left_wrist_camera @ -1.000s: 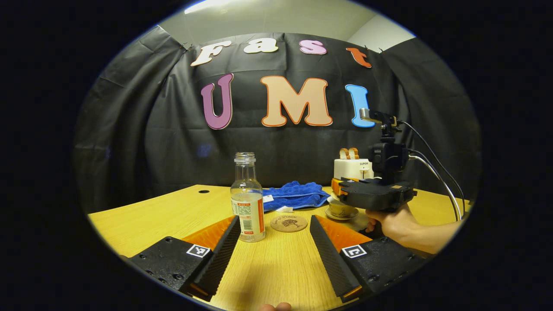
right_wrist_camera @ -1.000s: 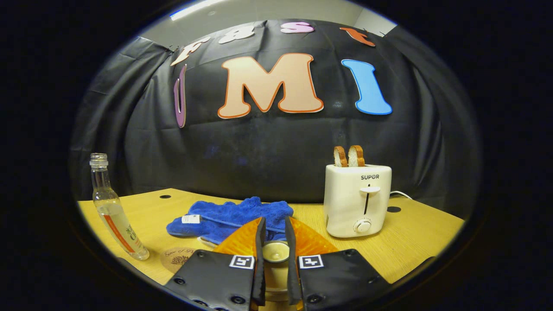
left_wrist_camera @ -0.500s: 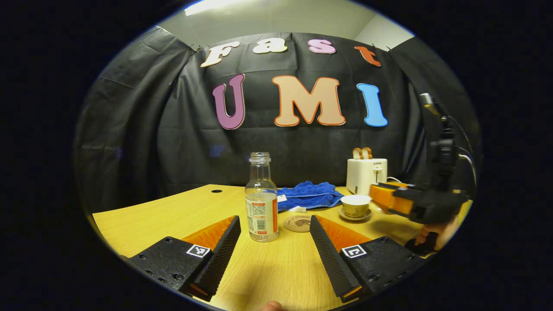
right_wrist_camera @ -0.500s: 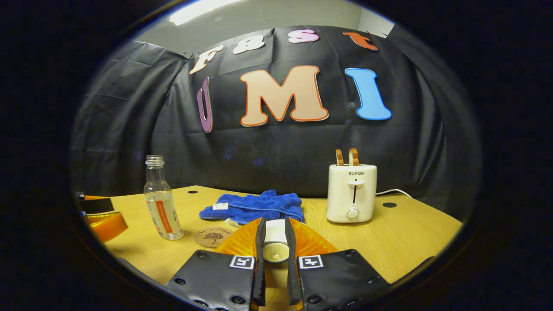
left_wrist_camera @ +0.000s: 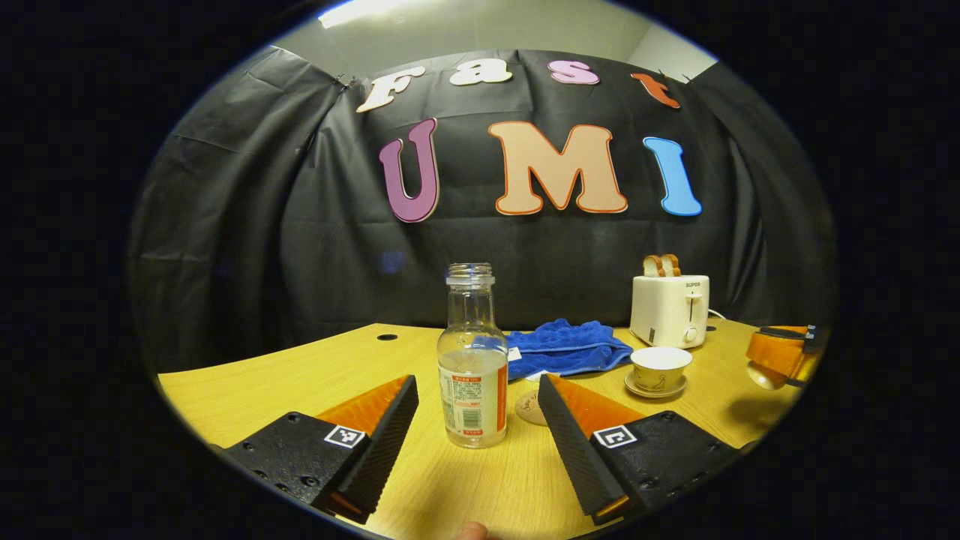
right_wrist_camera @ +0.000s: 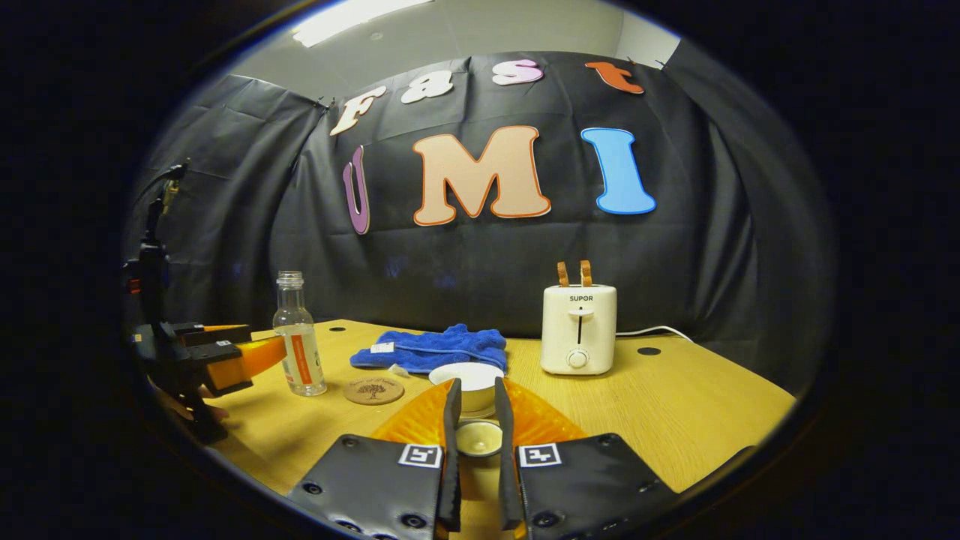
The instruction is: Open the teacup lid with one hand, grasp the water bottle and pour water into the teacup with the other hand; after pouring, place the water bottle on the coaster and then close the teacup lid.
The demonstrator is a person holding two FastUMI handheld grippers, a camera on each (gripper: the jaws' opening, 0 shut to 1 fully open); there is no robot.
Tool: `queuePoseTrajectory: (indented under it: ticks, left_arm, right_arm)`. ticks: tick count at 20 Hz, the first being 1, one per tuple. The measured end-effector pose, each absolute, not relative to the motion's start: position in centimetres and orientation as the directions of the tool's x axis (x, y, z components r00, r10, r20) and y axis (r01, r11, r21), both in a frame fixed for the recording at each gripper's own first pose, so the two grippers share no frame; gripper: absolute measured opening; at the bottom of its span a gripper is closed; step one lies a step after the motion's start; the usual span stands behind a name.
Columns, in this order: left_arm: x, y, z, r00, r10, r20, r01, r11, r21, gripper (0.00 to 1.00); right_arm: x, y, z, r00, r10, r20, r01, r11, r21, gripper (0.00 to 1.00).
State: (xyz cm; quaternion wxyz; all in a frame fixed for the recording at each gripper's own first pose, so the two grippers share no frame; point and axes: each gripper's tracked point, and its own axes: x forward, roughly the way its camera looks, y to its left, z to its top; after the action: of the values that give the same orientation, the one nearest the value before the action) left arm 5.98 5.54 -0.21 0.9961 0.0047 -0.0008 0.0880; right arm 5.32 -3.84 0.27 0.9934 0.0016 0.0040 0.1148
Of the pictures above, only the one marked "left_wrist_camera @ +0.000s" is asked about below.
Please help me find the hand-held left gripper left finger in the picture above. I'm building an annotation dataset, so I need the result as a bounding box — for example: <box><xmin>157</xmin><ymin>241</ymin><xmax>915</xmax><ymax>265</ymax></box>
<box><xmin>210</xmin><ymin>373</ymin><xmax>419</xmax><ymax>524</ymax></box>

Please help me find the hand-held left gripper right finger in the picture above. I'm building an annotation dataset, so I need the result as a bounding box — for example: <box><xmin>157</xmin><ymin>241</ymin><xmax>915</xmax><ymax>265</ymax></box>
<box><xmin>537</xmin><ymin>373</ymin><xmax>740</xmax><ymax>526</ymax></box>

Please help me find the round cork coaster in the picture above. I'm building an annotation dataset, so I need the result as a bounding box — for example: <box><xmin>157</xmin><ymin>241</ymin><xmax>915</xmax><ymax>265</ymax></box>
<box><xmin>515</xmin><ymin>388</ymin><xmax>548</xmax><ymax>427</ymax></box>

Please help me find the cream ceramic teacup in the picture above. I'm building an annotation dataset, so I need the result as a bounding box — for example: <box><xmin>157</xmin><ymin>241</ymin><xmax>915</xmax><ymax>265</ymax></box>
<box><xmin>630</xmin><ymin>346</ymin><xmax>693</xmax><ymax>392</ymax></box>

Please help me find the clear plastic water bottle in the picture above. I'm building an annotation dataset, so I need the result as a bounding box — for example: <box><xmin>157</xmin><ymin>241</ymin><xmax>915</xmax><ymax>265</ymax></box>
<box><xmin>437</xmin><ymin>262</ymin><xmax>509</xmax><ymax>449</ymax></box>

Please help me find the blue towel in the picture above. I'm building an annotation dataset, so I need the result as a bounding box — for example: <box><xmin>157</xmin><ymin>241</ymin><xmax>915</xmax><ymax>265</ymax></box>
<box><xmin>504</xmin><ymin>319</ymin><xmax>635</xmax><ymax>381</ymax></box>

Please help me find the white toaster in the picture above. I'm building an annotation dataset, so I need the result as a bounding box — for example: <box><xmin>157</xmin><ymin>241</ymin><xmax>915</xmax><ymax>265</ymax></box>
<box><xmin>630</xmin><ymin>274</ymin><xmax>710</xmax><ymax>350</ymax></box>

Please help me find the black backdrop cloth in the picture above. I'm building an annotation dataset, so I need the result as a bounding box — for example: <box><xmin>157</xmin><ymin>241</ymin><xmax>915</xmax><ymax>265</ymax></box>
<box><xmin>127</xmin><ymin>45</ymin><xmax>837</xmax><ymax>372</ymax></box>

